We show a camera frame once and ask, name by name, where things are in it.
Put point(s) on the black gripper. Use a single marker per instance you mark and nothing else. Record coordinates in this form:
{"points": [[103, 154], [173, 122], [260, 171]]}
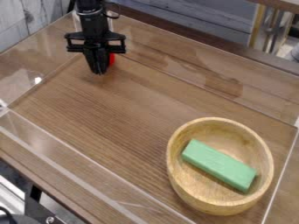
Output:
{"points": [[112, 43]]}

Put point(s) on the red knitted fruit green stem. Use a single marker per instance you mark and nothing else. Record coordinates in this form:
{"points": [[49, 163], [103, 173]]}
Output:
{"points": [[111, 59]]}

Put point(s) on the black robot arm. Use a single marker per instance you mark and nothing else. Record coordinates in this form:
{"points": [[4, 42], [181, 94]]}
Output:
{"points": [[93, 20]]}

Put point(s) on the clear acrylic tray walls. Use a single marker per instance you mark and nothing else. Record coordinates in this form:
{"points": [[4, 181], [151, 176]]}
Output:
{"points": [[87, 135]]}

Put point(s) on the round wooden bowl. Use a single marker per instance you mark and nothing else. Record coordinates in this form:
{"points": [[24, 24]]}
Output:
{"points": [[201, 191]]}

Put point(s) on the green rectangular block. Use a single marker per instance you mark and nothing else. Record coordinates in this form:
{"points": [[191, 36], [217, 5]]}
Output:
{"points": [[219, 165]]}

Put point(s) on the metal chair frame background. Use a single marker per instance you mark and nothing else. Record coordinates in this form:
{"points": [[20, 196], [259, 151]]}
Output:
{"points": [[273, 18]]}

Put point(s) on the black table leg bracket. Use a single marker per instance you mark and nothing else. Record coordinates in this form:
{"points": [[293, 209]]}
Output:
{"points": [[36, 214]]}

